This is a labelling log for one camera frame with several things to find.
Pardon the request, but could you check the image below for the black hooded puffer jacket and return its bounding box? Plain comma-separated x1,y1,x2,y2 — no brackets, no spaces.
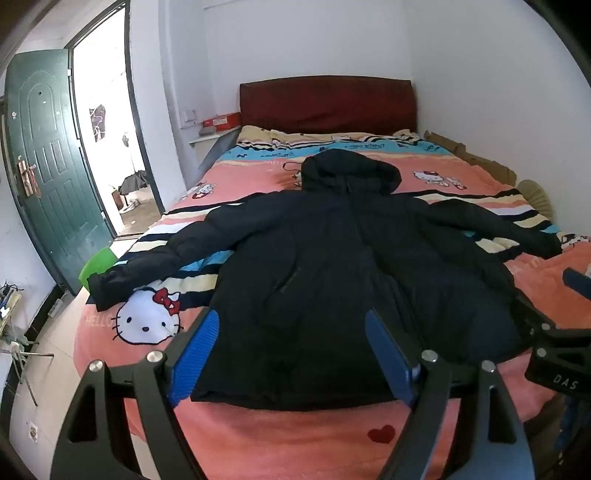
89,149,562,411

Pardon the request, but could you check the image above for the Hello Kitty striped blanket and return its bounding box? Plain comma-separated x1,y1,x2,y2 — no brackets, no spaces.
72,124,591,480

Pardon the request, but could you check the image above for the olive cushion beside bed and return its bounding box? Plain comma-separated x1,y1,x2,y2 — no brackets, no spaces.
517,179,554,221

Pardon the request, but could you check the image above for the green plastic stool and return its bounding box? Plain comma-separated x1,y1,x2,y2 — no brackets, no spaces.
78,247,118,291

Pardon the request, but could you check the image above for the green metal door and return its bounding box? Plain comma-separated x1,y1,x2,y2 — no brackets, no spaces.
5,49,112,294

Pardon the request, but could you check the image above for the white bedside shelf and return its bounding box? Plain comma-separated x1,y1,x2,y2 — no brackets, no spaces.
189,126,242,179

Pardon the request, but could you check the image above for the red white box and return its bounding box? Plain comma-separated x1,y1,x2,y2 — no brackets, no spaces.
201,112,242,131

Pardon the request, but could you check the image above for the dark red bed headboard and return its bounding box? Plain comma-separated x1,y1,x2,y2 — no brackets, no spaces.
238,75,418,135

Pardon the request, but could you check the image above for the white wall switch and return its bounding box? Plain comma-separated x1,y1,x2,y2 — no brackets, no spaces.
181,110,197,123

